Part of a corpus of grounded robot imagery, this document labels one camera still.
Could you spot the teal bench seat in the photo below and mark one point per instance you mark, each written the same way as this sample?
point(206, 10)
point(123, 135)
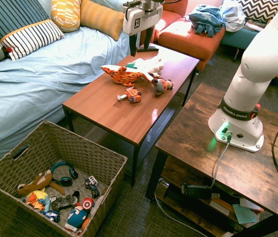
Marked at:
point(235, 38)

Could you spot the white navy striped pillow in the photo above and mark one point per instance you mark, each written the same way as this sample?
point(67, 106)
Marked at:
point(30, 38)

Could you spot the orange flame-pattern fish plush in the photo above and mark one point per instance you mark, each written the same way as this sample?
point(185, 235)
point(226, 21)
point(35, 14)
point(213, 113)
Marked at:
point(122, 75)

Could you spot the yellow orange plush toy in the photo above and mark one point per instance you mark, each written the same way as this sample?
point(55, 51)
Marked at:
point(38, 198)

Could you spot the orange ball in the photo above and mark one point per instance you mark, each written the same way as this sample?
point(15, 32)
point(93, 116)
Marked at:
point(85, 223)

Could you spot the pale blue crumpled cloth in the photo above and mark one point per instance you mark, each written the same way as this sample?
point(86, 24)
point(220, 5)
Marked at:
point(232, 14)

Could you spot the brown sloth plush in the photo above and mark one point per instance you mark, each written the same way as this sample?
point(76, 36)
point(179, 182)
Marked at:
point(37, 182)

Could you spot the black white chevron pillow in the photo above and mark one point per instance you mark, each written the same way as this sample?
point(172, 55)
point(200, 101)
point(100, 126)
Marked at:
point(259, 8)

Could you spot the orange armchair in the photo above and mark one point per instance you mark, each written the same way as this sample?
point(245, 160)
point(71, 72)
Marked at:
point(172, 11)

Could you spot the dark blue striped pillow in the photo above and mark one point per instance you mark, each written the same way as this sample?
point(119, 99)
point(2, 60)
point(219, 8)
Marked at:
point(10, 13)

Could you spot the mustard yellow pillow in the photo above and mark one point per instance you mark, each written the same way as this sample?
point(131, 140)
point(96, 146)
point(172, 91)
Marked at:
point(101, 17)

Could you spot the Captain America plush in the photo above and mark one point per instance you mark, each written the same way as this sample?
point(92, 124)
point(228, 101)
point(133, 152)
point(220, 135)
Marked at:
point(78, 214)

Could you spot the blue toy jeep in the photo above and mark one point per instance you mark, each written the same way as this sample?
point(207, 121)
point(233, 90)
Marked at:
point(91, 184)

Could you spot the yellow white patterned pillow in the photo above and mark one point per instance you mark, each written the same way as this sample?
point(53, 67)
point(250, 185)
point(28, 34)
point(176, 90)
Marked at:
point(66, 14)

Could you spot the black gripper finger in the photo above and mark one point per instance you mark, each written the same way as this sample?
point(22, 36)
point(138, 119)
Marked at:
point(133, 45)
point(147, 39)

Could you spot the blue crumpled garment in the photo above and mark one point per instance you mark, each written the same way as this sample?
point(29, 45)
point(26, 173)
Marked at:
point(206, 18)

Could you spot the black power strip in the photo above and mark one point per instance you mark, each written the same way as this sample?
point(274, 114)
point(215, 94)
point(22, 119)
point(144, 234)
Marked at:
point(195, 191)

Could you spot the teal paper sheet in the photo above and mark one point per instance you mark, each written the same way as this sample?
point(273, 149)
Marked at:
point(245, 214)

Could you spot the small blue toy car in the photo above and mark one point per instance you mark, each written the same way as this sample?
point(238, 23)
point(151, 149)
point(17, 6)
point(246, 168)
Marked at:
point(52, 215)

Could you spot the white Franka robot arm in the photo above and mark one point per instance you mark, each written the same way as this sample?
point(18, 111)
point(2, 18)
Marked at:
point(254, 54)

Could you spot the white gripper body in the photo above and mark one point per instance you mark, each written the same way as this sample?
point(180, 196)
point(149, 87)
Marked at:
point(138, 17)

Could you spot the small red toy car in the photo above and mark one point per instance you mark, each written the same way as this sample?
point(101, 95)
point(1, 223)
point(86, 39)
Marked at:
point(72, 228)

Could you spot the light blue sofa bed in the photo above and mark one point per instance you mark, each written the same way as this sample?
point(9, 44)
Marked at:
point(42, 81)

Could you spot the grey wicker basket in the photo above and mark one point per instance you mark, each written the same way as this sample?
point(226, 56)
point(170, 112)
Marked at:
point(79, 148)

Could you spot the blue black headphones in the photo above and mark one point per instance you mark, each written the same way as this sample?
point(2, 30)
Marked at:
point(64, 181)

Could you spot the reddish wood coffee table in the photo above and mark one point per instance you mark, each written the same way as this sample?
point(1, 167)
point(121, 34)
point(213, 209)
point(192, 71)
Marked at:
point(129, 116)

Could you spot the rustic dark wood side table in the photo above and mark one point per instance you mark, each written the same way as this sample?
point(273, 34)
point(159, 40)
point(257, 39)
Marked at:
point(198, 138)

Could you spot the black remote control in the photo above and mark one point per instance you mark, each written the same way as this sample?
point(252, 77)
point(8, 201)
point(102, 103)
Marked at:
point(148, 48)

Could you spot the small brown orange plush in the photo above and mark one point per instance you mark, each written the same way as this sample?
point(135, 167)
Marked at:
point(161, 86)

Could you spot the white fluffy plush toy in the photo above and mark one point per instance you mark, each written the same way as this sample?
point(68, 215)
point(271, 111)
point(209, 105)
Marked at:
point(151, 65)

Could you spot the orange toy fire truck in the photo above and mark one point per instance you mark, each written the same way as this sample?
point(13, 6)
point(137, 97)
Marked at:
point(132, 94)

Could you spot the black game controller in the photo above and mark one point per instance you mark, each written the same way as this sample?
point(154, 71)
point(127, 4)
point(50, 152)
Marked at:
point(62, 201)

